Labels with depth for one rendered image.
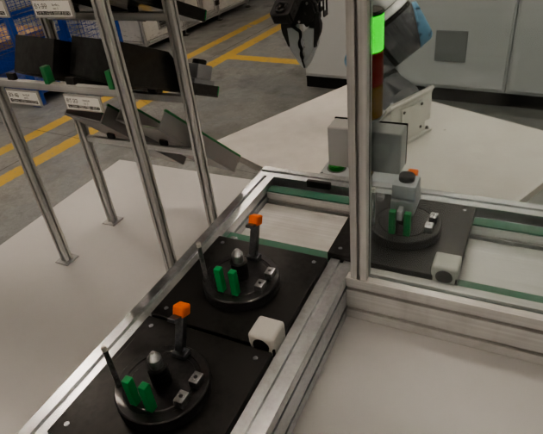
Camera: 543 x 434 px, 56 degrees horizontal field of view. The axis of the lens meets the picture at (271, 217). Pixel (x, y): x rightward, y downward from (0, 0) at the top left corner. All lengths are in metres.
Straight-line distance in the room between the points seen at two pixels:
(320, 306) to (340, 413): 0.17
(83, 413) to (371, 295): 0.51
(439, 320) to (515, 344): 0.13
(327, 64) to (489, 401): 3.77
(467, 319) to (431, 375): 0.11
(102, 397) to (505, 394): 0.62
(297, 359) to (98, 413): 0.30
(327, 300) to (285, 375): 0.17
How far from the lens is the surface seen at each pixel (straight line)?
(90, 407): 0.84
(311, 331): 0.86
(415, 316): 0.97
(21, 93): 1.10
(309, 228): 1.15
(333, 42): 4.37
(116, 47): 0.90
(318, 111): 1.88
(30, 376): 1.09
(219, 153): 1.20
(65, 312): 1.19
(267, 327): 0.83
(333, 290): 0.93
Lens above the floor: 1.59
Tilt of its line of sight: 34 degrees down
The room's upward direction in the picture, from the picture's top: 7 degrees counter-clockwise
